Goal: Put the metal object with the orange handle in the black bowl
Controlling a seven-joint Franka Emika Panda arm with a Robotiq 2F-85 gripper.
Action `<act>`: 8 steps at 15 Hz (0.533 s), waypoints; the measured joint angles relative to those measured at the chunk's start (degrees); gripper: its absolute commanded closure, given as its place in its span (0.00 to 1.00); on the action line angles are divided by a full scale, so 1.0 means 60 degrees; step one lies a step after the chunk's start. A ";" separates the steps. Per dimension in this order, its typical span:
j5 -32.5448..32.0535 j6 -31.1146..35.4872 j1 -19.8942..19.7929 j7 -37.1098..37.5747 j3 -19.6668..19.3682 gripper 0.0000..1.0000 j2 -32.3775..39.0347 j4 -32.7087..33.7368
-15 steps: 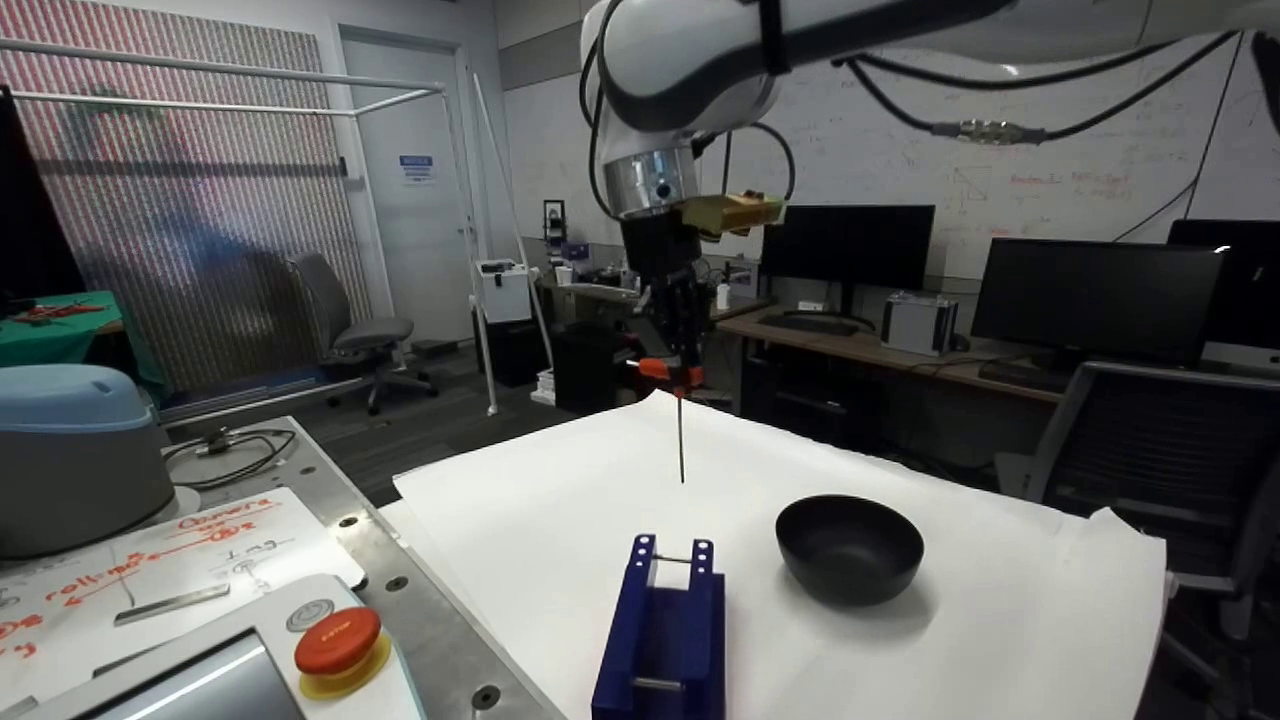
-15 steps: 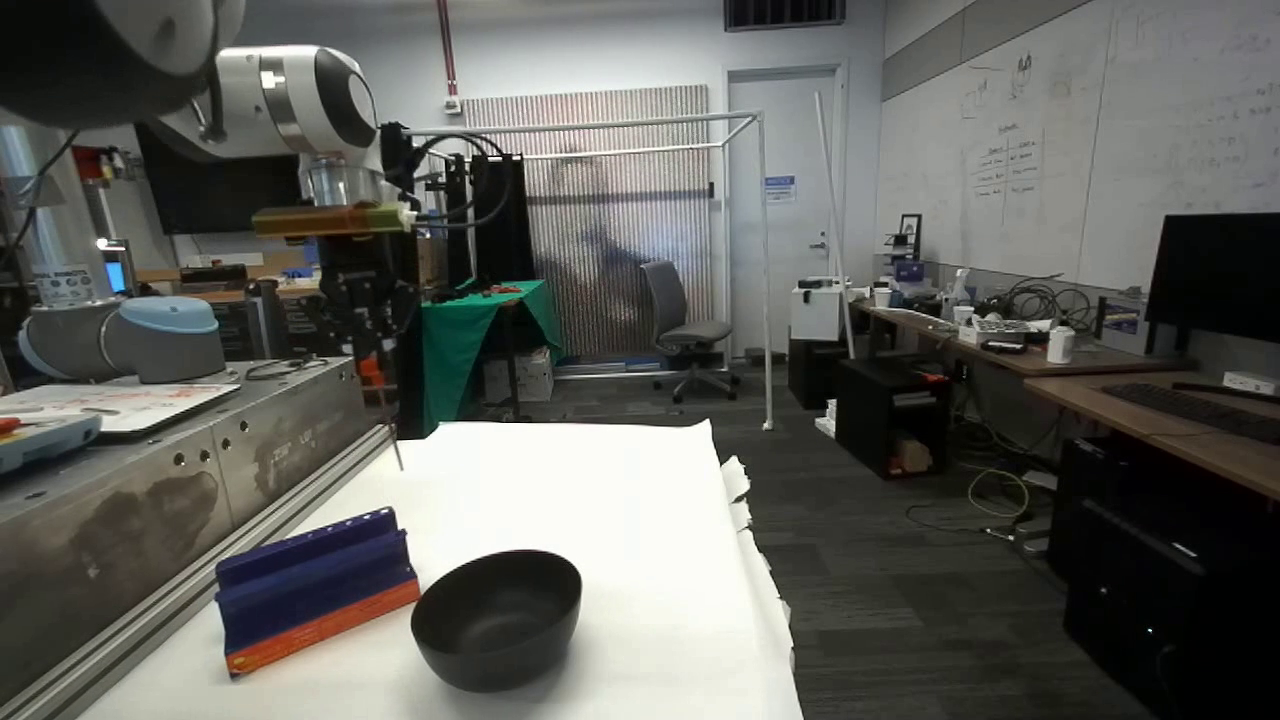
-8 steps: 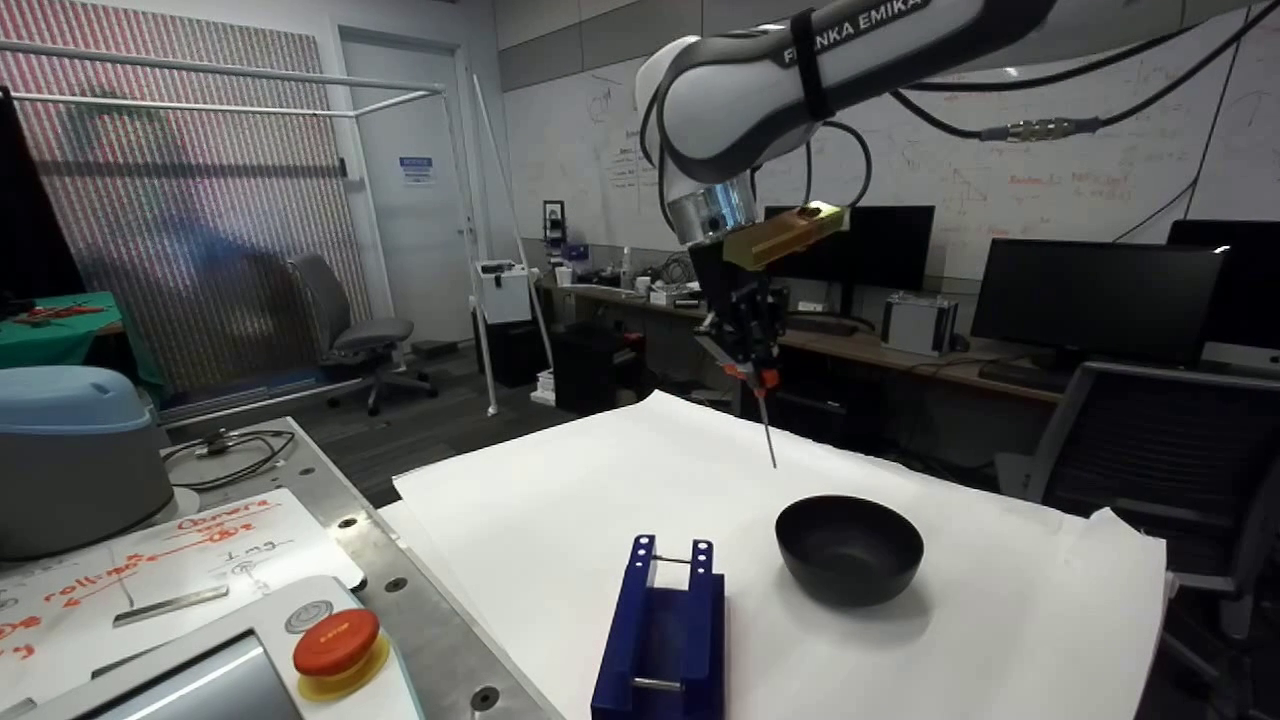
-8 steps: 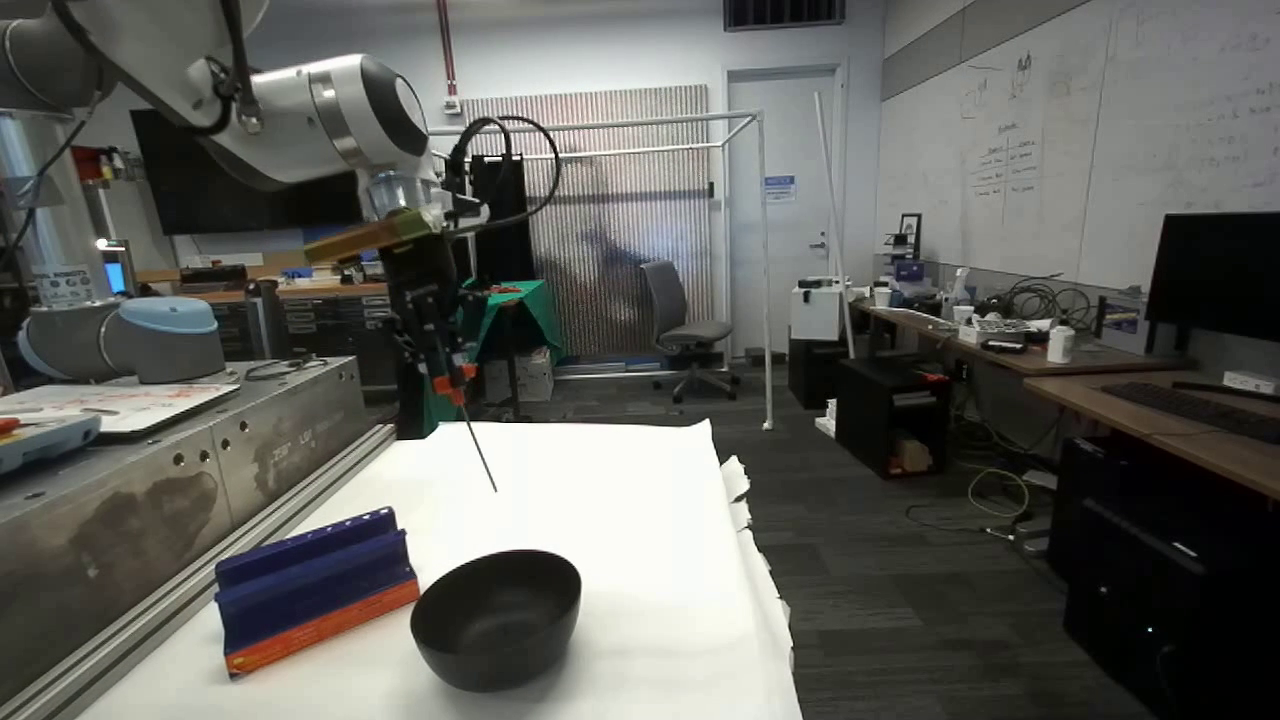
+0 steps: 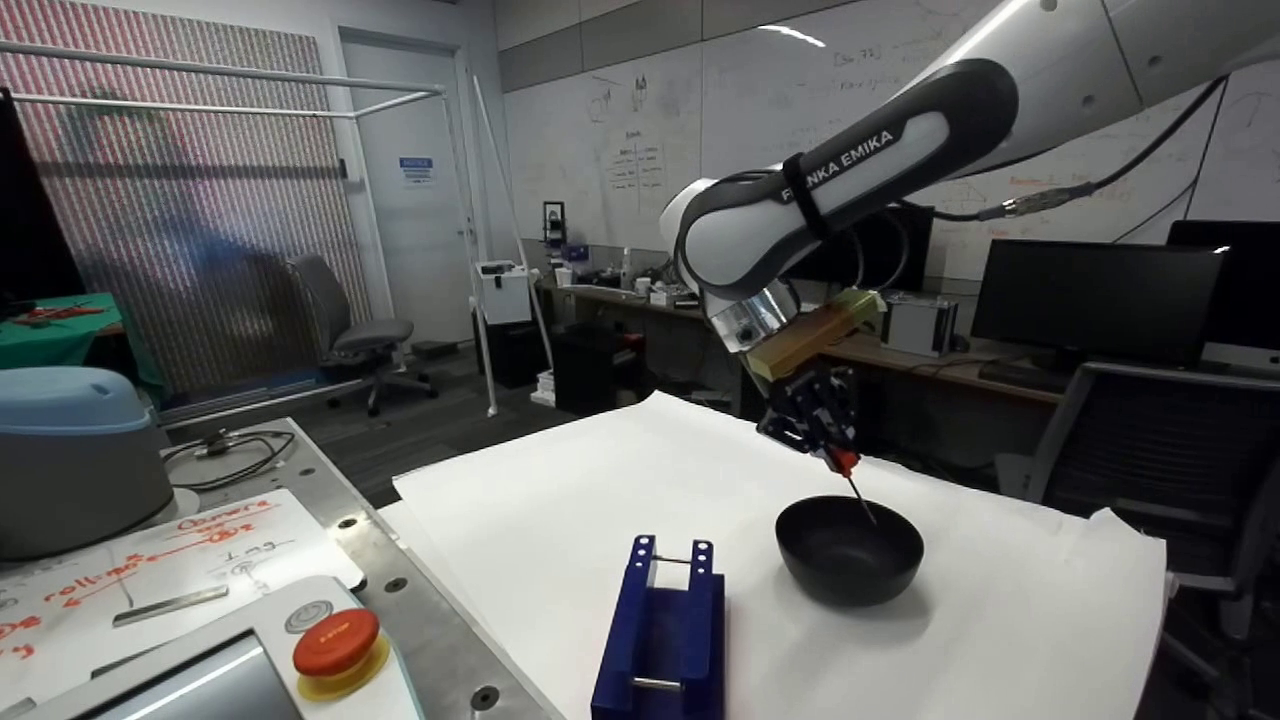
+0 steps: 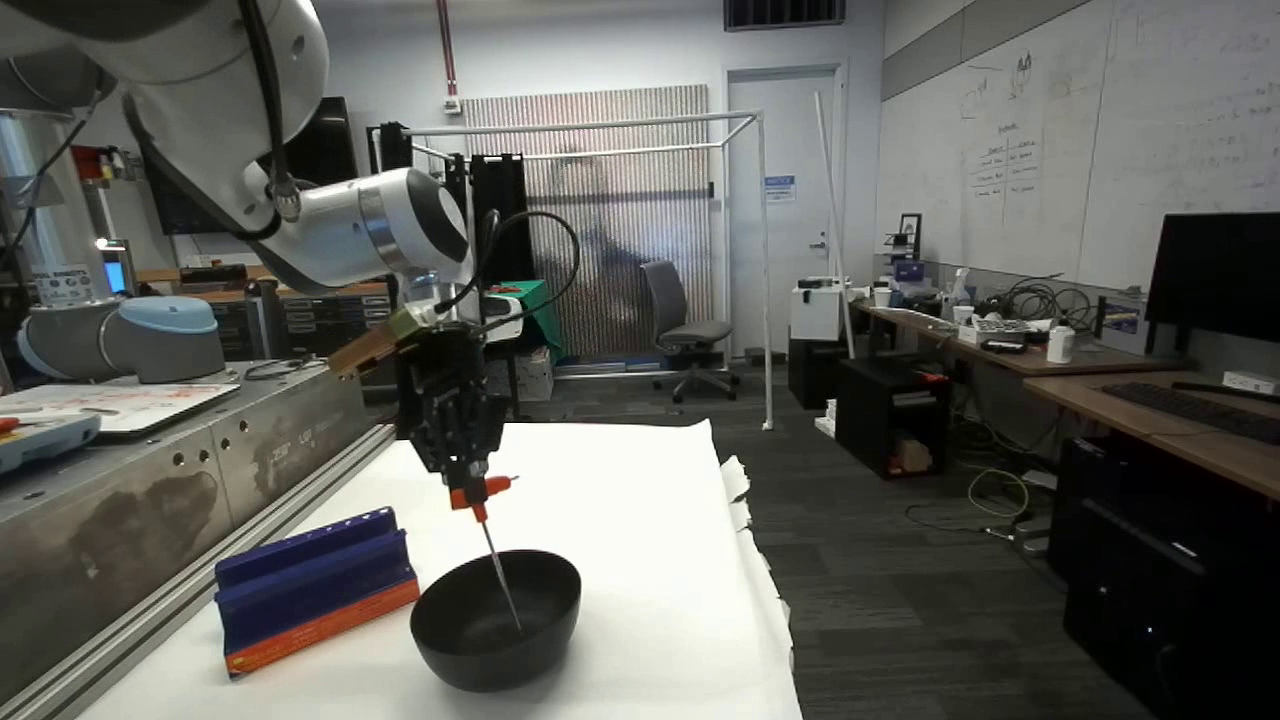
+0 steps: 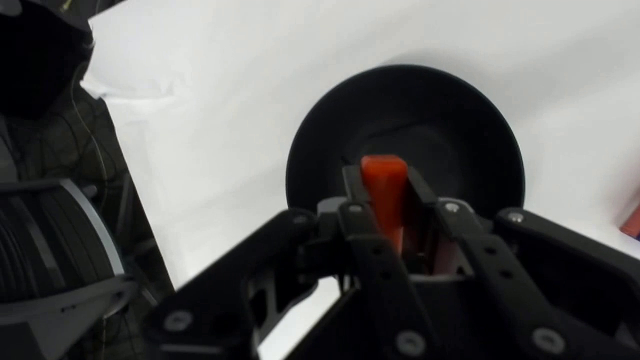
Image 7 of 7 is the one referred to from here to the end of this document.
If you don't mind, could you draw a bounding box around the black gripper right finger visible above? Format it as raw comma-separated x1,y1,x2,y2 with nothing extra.
404,166,640,360

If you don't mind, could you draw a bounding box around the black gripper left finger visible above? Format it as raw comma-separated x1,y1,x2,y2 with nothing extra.
142,164,429,360

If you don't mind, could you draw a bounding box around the orange block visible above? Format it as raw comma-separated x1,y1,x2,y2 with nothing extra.
358,154,410,257

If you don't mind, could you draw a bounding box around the red object at edge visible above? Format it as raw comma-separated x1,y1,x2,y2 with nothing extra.
619,203,640,242

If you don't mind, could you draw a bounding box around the black bowl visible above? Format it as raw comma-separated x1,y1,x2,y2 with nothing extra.
284,62,528,222

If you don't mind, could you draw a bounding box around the dark round object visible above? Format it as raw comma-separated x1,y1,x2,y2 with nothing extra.
0,0,95,124

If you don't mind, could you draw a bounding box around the white table cloth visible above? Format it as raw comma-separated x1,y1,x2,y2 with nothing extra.
80,0,640,360

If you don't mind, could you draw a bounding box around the grey cable spool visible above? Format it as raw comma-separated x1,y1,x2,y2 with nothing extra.
0,178,133,360

